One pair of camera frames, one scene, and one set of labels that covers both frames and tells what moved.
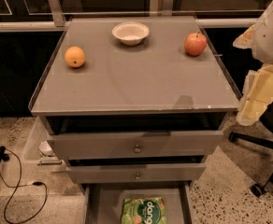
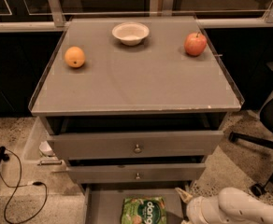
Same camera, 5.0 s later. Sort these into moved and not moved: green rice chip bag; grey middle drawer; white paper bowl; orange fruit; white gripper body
Moved: white gripper body
Not moved: grey middle drawer; orange fruit; white paper bowl; green rice chip bag
